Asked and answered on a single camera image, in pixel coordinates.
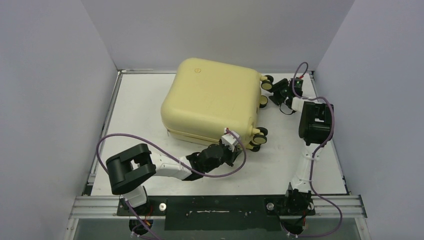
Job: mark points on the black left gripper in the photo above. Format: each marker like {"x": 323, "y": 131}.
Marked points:
{"x": 233, "y": 155}

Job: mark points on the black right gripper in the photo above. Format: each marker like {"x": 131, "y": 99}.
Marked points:
{"x": 277, "y": 93}

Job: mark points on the yellow suitcase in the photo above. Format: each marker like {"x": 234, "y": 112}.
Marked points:
{"x": 207, "y": 97}

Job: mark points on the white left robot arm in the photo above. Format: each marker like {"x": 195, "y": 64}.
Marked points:
{"x": 129, "y": 169}

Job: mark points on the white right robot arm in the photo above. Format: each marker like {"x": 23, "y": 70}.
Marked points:
{"x": 316, "y": 128}

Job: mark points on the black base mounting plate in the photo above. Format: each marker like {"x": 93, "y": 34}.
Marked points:
{"x": 226, "y": 212}

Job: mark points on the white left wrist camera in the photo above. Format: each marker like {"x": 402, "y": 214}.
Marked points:
{"x": 230, "y": 139}

